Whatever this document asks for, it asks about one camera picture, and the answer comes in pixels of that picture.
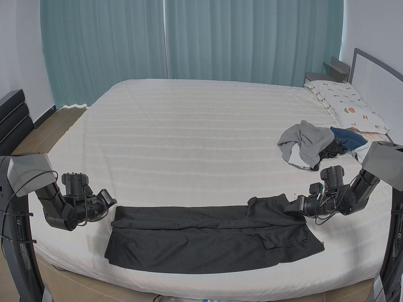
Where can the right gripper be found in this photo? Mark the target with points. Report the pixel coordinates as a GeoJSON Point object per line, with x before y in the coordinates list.
{"type": "Point", "coordinates": [310, 206]}

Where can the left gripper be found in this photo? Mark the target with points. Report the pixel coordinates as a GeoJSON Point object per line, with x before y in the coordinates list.
{"type": "Point", "coordinates": [100, 204]}

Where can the black trousers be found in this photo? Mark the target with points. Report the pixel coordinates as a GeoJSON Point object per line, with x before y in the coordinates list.
{"type": "Point", "coordinates": [189, 237]}

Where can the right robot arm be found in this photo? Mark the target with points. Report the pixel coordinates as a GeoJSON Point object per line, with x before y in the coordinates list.
{"type": "Point", "coordinates": [384, 165]}

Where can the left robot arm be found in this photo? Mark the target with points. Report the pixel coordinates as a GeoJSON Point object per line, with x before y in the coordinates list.
{"type": "Point", "coordinates": [28, 171]}

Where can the pile of clothes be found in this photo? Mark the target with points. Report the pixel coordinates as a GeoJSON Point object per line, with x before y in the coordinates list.
{"type": "Point", "coordinates": [310, 140]}

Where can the bed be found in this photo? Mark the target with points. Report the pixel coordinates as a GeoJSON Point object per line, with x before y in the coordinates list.
{"type": "Point", "coordinates": [189, 137]}

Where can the white printed pillow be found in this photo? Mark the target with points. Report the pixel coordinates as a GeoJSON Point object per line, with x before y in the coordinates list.
{"type": "Point", "coordinates": [346, 102]}

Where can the black chest of drawers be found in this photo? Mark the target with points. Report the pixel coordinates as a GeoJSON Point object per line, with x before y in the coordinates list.
{"type": "Point", "coordinates": [12, 118]}

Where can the grey bedside table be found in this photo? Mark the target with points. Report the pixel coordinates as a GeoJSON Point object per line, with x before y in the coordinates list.
{"type": "Point", "coordinates": [337, 66]}

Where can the blue-green curtain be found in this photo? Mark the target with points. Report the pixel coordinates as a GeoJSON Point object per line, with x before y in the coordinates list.
{"type": "Point", "coordinates": [104, 42]}
{"type": "Point", "coordinates": [252, 27]}

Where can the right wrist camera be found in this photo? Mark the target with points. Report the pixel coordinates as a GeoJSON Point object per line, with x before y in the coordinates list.
{"type": "Point", "coordinates": [314, 190]}

